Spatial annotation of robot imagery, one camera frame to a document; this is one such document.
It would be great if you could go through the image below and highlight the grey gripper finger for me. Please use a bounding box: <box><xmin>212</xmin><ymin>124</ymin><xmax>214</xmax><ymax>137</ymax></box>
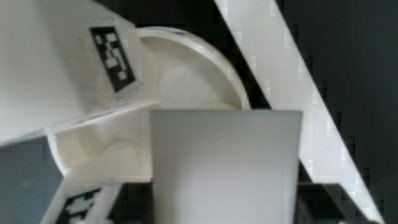
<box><xmin>326</xmin><ymin>184</ymin><xmax>377</xmax><ymax>224</ymax></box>

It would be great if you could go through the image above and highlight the white round stool seat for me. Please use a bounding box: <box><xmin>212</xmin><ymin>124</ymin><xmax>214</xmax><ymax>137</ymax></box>
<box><xmin>48</xmin><ymin>27</ymin><xmax>251</xmax><ymax>172</ymax></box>

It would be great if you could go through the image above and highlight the white L-shaped wall fixture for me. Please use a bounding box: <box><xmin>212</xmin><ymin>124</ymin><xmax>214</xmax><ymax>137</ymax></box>
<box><xmin>215</xmin><ymin>0</ymin><xmax>384</xmax><ymax>222</ymax></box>

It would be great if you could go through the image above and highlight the white stool leg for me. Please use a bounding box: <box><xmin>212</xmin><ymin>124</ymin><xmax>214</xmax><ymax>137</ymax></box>
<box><xmin>41</xmin><ymin>142</ymin><xmax>155</xmax><ymax>224</ymax></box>
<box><xmin>0</xmin><ymin>0</ymin><xmax>157</xmax><ymax>146</ymax></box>
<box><xmin>151</xmin><ymin>110</ymin><xmax>302</xmax><ymax>224</ymax></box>

